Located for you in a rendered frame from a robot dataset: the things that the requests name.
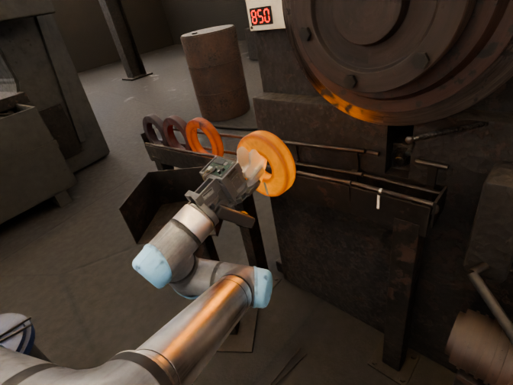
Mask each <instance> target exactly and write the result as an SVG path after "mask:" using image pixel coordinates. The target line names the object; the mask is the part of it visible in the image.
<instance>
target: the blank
mask: <svg viewBox="0 0 513 385"><path fill-rule="evenodd" d="M239 147H245V148H246V149H247V150H248V151H249V152H250V151H251V150H252V149H255V150H256V151H257V152H258V153H259V154H260V155H262V156H263V157H265V158H266V159H267V161H268V162H269V165H270V166H271V169H272V174H270V173H267V172H266V171H265V173H264V176H263V179H262V182H261V184H260V185H259V187H258V188H257V189H256V191H258V192H259V193H262V194H263V195H265V196H280V195H281V194H283V193H284V192H285V191H286V190H287V189H289V188H290V187H291V186H292V184H293V183H294V181H295V173H296V171H295V162H294V159H293V157H292V154H291V152H290V151H289V149H288V148H287V146H286V145H285V144H284V143H283V141H282V140H281V139H279V138H278V137H277V136H275V135H274V134H272V133H270V132H268V131H254V132H252V133H250V134H248V135H247V136H245V137H243V138H242V139H241V140H240V143H239V144H238V146H237V149H238V148H239Z"/></svg>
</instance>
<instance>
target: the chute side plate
mask: <svg viewBox="0 0 513 385"><path fill-rule="evenodd" d="M144 146H145V148H146V150H147V153H148V154H149V157H150V159H151V160H152V161H154V159H153V157H156V158H159V159H160V162H161V163H163V164H166V165H170V166H173V167H178V168H181V169H183V168H192V167H205V166H206V165H207V164H208V163H209V162H210V161H211V160H212V159H213V158H210V157H203V156H199V155H195V154H187V153H183V152H179V151H175V150H168V149H164V148H160V147H153V146H149V145H144ZM281 195H283V196H288V197H291V198H294V199H300V200H303V201H306V202H311V203H314V204H318V205H322V206H326V207H329V208H332V209H337V210H341V211H344V212H349V213H352V214H354V215H358V216H361V217H364V218H368V219H370V220H373V221H375V222H379V223H382V224H384V225H388V226H391V227H393V224H394V218H399V219H401V220H404V221H407V222H411V223H414V224H416V225H420V229H419V236H421V237H424V238H426V237H427V232H428V222H429V218H430V213H431V207H427V206H425V205H419V204H416V203H413V202H408V201H405V200H402V199H397V198H394V197H391V196H386V195H383V194H380V193H377V192H371V191H369V190H365V189H360V188H357V187H354V186H351V187H350V186H348V185H344V184H340V183H333V182H329V181H325V180H318V179H314V178H310V177H306V176H299V175H295V181H294V183H293V184H292V186H291V187H290V188H289V189H287V190H286V191H285V192H284V193H283V194H281ZM377 195H378V196H380V197H379V209H377Z"/></svg>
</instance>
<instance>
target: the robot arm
mask: <svg viewBox="0 0 513 385"><path fill-rule="evenodd" d="M266 163H267V159H266V158H265V157H263V156H262V155H260V154H259V153H258V152H257V151H256V150H255V149H252V150H251V151H250V152H249V151H248V150H247V149H246V148H245V147H239V148H238V149H237V162H235V161H232V160H227V159H224V158H220V157H217V156H215V157H214V158H213V159H212V160H211V161H210V162H209V163H208V164H207V165H206V166H205V167H204V168H203V169H202V170H201V171H200V172H199V173H200V174H201V176H202V179H203V180H204V182H203V184H202V185H200V187H199V188H197V190H196V191H194V192H193V191H190V190H189V191H188V192H187V193H186V194H185V197H186V198H187V199H188V200H189V202H188V205H184V206H183V207H182V208H181V209H180V210H179V211H178V213H177V214H176V215H175V216H174V217H173V218H172V219H171V220H170V221H169V222H168V223H167V224H166V225H165V226H164V227H163V228H162V229H161V230H160V232H159V233H158V234H157V235H156V236H155V237H154V238H153V239H152V240H151V241H150V242H149V243H148V244H146V245H145V246H144V248H143V250H142V251H141V252H140V253H139V254H138V255H137V256H136V257H135V258H134V260H133V263H132V266H133V268H134V269H135V270H136V271H137V272H138V273H139V274H141V275H142V276H143V277H144V278H146V279H147V280H148V281H149V282H151V283H152V284H153V285H154V286H155V287H156V288H158V289H162V288H163V287H164V286H165V285H166V284H167V283H168V284H169V285H170V286H171V287H172V288H173V289H174V290H175V291H176V292H177V293H178V294H179V295H180V296H183V297H185V298H187V299H196V300H194V301H193V302H192V303H191V304H189V305H188V306H187V307H186V308H184V310H182V311H181V312H180V313H179V314H178V315H177V316H175V317H174V318H173V319H172V320H170V321H169V322H168V323H167V324H165V325H164V326H163V327H162V328H161V329H160V330H159V331H158V332H156V333H155V334H154V335H153V336H151V337H150V338H149V339H148V340H146V341H145V342H144V343H143V344H142V345H141V346H140V347H139V348H137V349H136V350H127V351H122V352H119V353H117V354H116V355H115V356H113V357H112V358H110V359H109V360H108V361H106V362H105V363H104V364H103V365H101V366H99V367H94V368H90V369H82V370H75V369H71V368H67V367H62V366H60V365H58V364H53V363H50V362H48V361H44V360H41V359H39V358H35V357H31V356H29V355H26V354H22V353H19V352H16V351H13V350H10V349H7V348H5V347H4V346H3V345H0V385H192V384H193V382H194V381H195V379H196V378H197V377H198V375H199V374H200V373H201V372H202V370H203V369H204V368H205V366H206V365H207V363H208V362H209V361H210V360H211V358H212V357H213V355H214V354H215V352H216V351H217V350H218V349H219V348H220V346H221V345H222V343H223V342H224V340H225V339H226V338H227V336H229V334H230V333H231V331H232V330H233V329H234V327H235V326H236V324H237V323H238V322H239V321H240V319H241V318H242V316H243V315H244V313H245V312H246V311H247V310H248V308H249V307H250V306H252V307H253V308H261V309H262V308H265V307H267V305H268V303H269V301H270V297H271V294H272V289H273V276H272V274H271V272H270V271H269V270H267V269H263V268H259V267H256V266H253V267H251V266H246V265H241V264H232V263H227V262H221V261H216V260H208V259H202V258H197V257H196V256H195V255H194V254H193V253H194V252H195V251H196V250H197V248H198V247H199V246H200V244H201V243H202V242H203V241H204V240H205V239H206V238H207V237H208V236H209V235H210V234H211V232H212V231H213V230H214V227H215V226H216V224H217V223H219V218H220V219H223V220H225V221H228V222H233V223H235V224H236V225H237V226H239V227H248V228H252V227H253V223H254V222H255V218H253V217H251V216H250V215H249V214H248V213H247V212H245V211H236V210H233V209H229V208H228V207H225V206H222V205H221V204H223V205H228V206H230V207H232V206H233V205H237V204H238V203H241V202H243V201H244V200H245V199H246V198H247V197H248V196H251V194H252V193H253V192H254V191H255V190H256V189H257V188H258V187H259V185H260V184H261V182H262V179H263V176H264V173H265V169H266ZM244 178H247V180H245V179H244Z"/></svg>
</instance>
